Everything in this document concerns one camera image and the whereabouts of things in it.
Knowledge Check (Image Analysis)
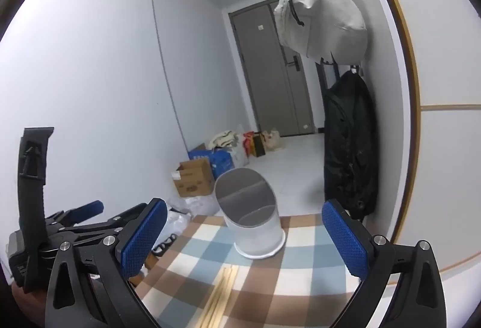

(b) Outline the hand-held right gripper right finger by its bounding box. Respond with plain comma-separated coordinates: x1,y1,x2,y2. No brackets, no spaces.
321,199,448,328

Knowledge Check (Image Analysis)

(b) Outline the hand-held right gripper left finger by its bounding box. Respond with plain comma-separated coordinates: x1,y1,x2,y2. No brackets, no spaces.
45,198,168,328

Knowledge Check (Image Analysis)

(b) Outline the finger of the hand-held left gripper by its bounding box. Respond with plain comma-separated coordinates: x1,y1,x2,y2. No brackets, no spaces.
47,200,105,229
75,203,148,238

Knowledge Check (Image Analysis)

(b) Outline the white divided utensil holder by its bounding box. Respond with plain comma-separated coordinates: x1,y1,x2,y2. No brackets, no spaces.
214,168,286,260

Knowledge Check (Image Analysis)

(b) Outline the bunch of chopsticks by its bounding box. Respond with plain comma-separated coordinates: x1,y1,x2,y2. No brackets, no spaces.
202,265,241,328

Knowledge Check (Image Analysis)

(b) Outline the clear plastic bag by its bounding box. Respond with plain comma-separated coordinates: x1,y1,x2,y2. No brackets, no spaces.
161,210,190,242

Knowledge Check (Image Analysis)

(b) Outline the checkered tablecloth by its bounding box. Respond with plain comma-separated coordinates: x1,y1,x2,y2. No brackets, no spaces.
133,214,371,328

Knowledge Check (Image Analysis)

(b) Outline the grey plastic mail bag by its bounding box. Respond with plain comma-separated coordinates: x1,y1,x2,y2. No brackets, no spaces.
171,196,220,216

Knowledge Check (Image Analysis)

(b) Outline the brown cardboard box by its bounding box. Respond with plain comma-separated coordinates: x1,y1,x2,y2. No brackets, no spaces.
173,158,216,198

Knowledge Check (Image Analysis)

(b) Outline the black backpack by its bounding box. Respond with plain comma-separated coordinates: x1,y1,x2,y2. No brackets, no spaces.
323,70,379,221

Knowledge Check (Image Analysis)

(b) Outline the blue cardboard box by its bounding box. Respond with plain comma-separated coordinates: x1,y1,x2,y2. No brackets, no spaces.
188,143,235,180

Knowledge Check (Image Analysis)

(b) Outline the beige plastic bag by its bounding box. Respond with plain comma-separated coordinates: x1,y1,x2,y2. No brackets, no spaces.
262,129,286,152

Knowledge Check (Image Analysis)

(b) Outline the white sack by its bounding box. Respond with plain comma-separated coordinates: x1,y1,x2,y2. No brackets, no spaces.
225,142,250,167

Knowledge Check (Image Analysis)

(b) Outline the black paper bag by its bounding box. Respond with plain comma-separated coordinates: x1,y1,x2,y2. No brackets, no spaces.
251,134,267,158

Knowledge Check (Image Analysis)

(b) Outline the red yellow bag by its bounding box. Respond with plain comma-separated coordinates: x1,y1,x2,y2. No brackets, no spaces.
242,131,256,156

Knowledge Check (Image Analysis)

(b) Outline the grey door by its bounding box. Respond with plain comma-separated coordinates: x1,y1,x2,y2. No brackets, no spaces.
228,1,316,138

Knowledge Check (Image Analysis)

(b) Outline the light grey hanging bag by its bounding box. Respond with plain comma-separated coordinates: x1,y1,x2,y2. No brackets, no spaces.
273,0,368,63

